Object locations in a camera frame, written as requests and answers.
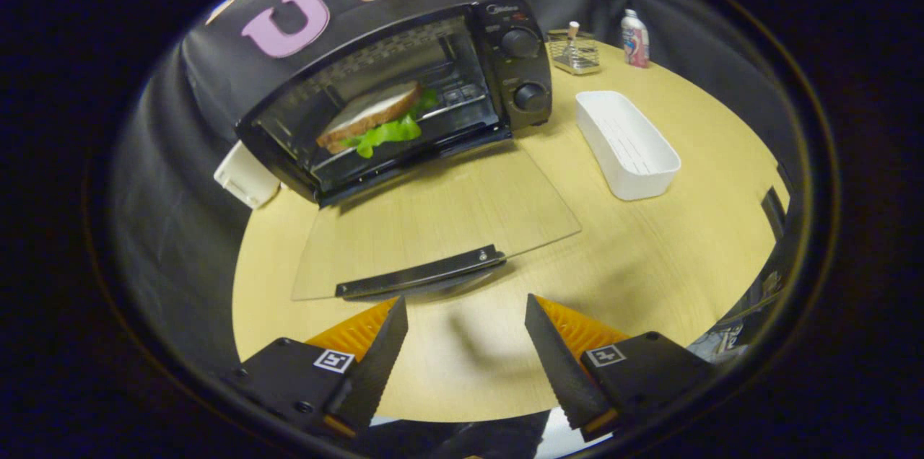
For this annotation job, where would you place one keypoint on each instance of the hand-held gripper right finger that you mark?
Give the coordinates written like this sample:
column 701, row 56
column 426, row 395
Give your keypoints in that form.
column 559, row 372

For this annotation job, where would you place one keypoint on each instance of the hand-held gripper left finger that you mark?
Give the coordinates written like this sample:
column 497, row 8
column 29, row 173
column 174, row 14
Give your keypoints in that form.
column 375, row 372

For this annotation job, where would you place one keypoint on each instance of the lettuce sandwich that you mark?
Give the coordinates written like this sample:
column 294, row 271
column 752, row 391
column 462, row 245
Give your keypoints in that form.
column 368, row 116

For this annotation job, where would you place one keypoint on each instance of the black toaster oven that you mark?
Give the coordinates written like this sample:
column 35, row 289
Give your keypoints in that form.
column 520, row 62

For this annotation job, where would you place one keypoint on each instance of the person's dark clothing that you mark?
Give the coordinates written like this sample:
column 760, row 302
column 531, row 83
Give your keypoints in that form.
column 462, row 437

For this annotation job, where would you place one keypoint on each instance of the white plastic container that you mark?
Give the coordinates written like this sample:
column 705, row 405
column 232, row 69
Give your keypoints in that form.
column 245, row 176

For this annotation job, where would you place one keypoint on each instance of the white plastic tray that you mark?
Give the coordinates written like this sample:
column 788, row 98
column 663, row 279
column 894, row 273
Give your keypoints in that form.
column 628, row 145

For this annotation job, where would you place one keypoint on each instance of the black table clamp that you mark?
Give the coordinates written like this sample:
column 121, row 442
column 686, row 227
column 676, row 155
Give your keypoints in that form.
column 774, row 212

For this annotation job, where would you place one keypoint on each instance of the clear glass jar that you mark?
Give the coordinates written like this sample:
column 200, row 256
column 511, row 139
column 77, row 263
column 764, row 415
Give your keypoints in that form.
column 575, row 56

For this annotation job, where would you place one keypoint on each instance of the pink labelled bottle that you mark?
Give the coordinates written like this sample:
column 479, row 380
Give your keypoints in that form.
column 635, row 40

